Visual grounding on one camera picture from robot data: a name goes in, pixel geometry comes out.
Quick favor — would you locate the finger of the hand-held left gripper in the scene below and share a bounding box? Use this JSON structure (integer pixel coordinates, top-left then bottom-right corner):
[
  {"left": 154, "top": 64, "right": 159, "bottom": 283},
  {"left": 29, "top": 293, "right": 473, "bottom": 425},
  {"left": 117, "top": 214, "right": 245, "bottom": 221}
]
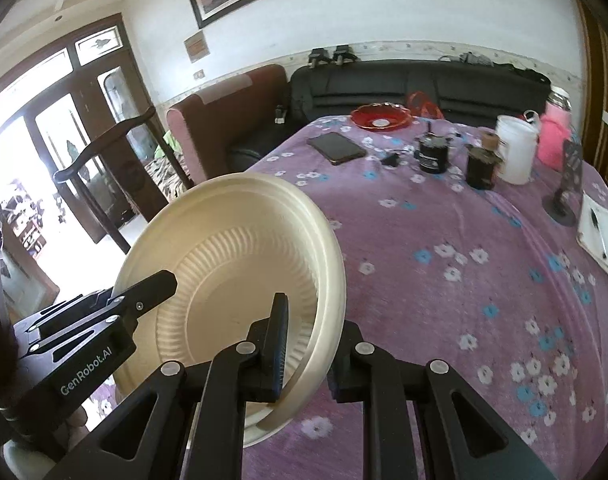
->
[{"left": 111, "top": 269, "right": 179, "bottom": 317}]

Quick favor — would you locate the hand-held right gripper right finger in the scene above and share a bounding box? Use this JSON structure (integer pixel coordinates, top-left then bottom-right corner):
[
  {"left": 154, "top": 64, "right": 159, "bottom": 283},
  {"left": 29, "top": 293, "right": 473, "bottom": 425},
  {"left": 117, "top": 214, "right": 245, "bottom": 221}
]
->
[{"left": 328, "top": 320, "right": 557, "bottom": 480}]

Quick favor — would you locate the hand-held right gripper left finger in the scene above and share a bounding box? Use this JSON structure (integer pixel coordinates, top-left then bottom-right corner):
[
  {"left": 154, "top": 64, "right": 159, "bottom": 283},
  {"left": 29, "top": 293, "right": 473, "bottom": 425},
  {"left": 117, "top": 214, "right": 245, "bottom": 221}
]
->
[{"left": 44, "top": 292, "right": 289, "bottom": 480}]

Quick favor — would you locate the cream paper bowl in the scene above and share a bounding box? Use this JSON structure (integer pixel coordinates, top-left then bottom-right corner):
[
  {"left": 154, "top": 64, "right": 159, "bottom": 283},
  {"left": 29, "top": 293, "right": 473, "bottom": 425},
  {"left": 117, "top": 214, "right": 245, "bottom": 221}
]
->
[{"left": 113, "top": 172, "right": 347, "bottom": 447}]

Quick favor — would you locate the purple floral table cloth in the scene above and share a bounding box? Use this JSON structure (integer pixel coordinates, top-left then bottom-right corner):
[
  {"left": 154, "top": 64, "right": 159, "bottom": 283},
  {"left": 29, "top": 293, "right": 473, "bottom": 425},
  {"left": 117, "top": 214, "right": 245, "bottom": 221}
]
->
[{"left": 91, "top": 115, "right": 608, "bottom": 480}]

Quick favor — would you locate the dark wooden chair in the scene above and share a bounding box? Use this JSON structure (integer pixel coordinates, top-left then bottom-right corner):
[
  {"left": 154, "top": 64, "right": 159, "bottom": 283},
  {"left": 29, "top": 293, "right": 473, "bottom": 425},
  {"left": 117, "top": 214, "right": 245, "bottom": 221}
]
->
[{"left": 53, "top": 106, "right": 195, "bottom": 256}]

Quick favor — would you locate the brown armchair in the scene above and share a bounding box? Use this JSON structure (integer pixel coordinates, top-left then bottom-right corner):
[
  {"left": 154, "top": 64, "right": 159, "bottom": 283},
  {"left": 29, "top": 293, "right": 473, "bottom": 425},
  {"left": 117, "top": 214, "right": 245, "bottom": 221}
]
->
[{"left": 165, "top": 63, "right": 291, "bottom": 186}]

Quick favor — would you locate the black smartphone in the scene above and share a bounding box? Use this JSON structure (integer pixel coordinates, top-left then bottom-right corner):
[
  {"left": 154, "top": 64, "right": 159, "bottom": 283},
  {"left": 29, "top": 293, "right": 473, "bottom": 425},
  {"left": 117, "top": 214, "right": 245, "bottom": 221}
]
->
[{"left": 307, "top": 131, "right": 369, "bottom": 166}]

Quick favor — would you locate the wooden glass door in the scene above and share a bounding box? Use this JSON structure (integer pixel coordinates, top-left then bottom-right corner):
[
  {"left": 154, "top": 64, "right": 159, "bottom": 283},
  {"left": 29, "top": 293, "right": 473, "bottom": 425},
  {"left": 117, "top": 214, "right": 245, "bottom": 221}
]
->
[{"left": 0, "top": 12, "right": 157, "bottom": 241}]

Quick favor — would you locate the red glass plate gold rim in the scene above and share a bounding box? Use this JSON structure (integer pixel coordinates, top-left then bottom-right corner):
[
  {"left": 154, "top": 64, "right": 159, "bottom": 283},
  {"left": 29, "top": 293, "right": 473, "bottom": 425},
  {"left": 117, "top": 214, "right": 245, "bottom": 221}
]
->
[{"left": 350, "top": 103, "right": 413, "bottom": 131}]

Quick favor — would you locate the dark jar with cork lid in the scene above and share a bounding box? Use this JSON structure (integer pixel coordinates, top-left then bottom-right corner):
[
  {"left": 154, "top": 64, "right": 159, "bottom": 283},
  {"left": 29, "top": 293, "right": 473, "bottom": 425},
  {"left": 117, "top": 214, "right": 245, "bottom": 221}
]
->
[{"left": 464, "top": 130, "right": 504, "bottom": 191}]

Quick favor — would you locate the black leather sofa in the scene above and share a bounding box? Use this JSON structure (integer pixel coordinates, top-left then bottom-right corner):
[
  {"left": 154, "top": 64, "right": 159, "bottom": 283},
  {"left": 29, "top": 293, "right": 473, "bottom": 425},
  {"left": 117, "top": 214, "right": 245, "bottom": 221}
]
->
[{"left": 226, "top": 57, "right": 552, "bottom": 171}]

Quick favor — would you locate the red plastic bag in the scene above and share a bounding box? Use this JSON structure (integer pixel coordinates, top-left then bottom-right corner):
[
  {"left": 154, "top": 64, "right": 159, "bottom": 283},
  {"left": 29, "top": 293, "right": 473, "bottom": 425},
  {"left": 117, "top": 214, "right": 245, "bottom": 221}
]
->
[{"left": 408, "top": 91, "right": 445, "bottom": 120}]

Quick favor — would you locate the white plastic tub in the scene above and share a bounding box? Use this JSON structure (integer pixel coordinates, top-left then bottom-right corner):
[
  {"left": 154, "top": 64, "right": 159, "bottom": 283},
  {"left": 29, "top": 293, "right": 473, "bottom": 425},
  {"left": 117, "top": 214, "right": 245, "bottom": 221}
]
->
[{"left": 494, "top": 115, "right": 540, "bottom": 185}]

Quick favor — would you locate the black pen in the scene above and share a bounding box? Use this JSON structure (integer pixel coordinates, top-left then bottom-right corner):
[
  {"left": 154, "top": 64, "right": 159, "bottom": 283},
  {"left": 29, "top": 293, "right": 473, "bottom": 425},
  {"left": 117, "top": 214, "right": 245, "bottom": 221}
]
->
[{"left": 590, "top": 208, "right": 608, "bottom": 261}]

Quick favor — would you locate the black phone stand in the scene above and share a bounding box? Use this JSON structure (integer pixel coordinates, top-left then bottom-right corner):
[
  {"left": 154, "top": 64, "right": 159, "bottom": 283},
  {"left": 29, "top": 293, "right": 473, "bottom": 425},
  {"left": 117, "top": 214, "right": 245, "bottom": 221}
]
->
[{"left": 542, "top": 139, "right": 584, "bottom": 227}]

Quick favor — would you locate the pink jar with clear lid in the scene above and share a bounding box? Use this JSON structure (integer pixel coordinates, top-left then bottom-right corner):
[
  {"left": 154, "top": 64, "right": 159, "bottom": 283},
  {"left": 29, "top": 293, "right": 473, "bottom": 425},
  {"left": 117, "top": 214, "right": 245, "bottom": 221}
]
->
[{"left": 536, "top": 86, "right": 574, "bottom": 168}]

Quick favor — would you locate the wooden cabinet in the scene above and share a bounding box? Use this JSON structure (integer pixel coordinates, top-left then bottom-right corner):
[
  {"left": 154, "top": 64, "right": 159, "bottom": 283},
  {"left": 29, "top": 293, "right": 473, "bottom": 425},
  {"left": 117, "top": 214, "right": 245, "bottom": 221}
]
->
[{"left": 578, "top": 0, "right": 608, "bottom": 176}]

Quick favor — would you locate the black jar with wire clasp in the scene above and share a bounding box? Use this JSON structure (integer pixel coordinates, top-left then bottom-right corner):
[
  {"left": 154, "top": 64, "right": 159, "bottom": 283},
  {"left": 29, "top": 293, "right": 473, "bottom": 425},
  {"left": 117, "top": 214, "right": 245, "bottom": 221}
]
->
[{"left": 415, "top": 121, "right": 455, "bottom": 173}]

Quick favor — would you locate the small wall plaque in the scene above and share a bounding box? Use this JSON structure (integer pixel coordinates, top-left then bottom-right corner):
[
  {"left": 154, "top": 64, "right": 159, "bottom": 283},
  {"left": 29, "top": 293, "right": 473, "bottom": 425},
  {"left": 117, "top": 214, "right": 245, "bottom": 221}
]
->
[{"left": 184, "top": 31, "right": 211, "bottom": 63}]

